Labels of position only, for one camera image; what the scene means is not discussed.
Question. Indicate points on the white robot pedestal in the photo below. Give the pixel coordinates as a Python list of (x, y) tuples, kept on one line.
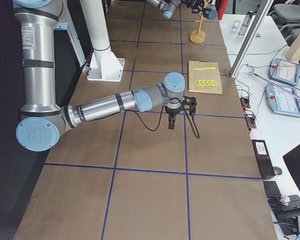
[(104, 65)]

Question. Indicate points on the yellow plastic knife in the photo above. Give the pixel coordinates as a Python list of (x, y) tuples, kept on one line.
[(204, 68)]

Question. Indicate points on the upper orange black connector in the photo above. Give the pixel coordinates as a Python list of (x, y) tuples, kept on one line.
[(245, 103)]

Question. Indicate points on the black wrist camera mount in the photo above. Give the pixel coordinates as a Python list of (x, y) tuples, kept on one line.
[(189, 104)]

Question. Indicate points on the clear water bottle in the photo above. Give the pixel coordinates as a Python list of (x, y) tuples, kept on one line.
[(246, 22)]

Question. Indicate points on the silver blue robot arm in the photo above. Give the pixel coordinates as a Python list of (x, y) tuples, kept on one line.
[(47, 114), (168, 7)]

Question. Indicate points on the upper teach pendant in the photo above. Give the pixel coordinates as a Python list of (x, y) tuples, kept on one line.
[(284, 71)]

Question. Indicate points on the lower teach pendant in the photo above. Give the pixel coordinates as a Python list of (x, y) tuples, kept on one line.
[(282, 103)]

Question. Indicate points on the wooden cup storage rack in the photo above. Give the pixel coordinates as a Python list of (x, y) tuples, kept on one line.
[(197, 36)]

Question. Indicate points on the grey office chair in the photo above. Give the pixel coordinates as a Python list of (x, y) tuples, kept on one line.
[(289, 13)]

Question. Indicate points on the teach pendant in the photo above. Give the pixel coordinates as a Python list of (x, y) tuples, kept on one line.
[(284, 71), (282, 103)]

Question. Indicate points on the black box with label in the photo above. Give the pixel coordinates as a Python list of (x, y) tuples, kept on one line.
[(262, 156)]

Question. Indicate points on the black flat pad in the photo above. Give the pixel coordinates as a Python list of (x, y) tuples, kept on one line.
[(271, 189)]

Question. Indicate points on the aluminium frame post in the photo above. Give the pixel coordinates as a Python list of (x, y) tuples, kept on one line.
[(257, 22)]

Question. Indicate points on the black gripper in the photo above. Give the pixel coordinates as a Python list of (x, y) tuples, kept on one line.
[(193, 3), (171, 112)]

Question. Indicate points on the black monitor stand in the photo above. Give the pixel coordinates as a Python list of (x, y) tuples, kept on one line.
[(287, 215)]

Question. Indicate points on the white paper cup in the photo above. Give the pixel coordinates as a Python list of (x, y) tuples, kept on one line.
[(235, 25)]

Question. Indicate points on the wooden cutting board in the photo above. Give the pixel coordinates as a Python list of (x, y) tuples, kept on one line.
[(194, 75)]

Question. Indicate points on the red fire extinguisher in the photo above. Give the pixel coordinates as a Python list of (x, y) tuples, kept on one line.
[(222, 5)]

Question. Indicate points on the lower orange black connector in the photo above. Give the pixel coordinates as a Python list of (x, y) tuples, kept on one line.
[(250, 119)]

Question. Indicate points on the orange black connector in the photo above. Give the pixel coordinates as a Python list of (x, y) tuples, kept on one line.
[(250, 119), (245, 103)]

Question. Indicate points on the blue cup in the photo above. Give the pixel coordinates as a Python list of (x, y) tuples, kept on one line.
[(210, 13)]

